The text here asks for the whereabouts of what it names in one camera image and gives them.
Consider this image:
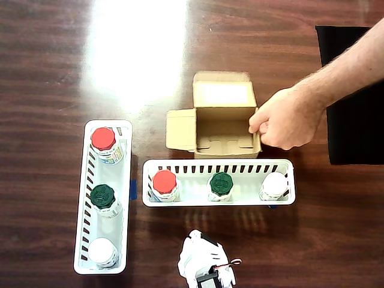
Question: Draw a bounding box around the green cap pill bottle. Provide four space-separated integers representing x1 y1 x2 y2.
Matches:
89 184 123 218
207 172 235 202

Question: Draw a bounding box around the white slotted plastic tray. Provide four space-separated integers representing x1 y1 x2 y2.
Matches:
73 119 133 275
141 158 297 208

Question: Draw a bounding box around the cardboard box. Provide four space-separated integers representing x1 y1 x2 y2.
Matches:
166 71 263 159

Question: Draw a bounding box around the black cloth mat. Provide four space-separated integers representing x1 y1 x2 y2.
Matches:
315 25 384 165

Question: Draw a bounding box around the white cap pill bottle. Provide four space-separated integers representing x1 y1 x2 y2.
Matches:
88 237 120 269
259 172 289 201

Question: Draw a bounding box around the bare person's forearm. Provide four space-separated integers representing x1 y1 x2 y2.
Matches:
311 14 384 109

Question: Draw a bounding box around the red cap pill bottle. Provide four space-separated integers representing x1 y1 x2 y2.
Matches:
91 127 125 165
152 170 180 202

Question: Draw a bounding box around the red white servo wire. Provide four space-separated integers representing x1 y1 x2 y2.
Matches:
214 259 242 268

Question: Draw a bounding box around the bare person's hand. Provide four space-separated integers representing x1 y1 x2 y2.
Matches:
248 86 328 151

